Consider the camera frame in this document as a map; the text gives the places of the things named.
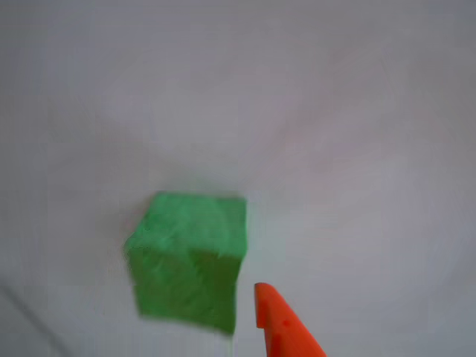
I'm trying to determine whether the green wooden block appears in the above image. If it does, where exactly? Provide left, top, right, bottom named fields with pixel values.
left=123, top=190, right=249, bottom=338

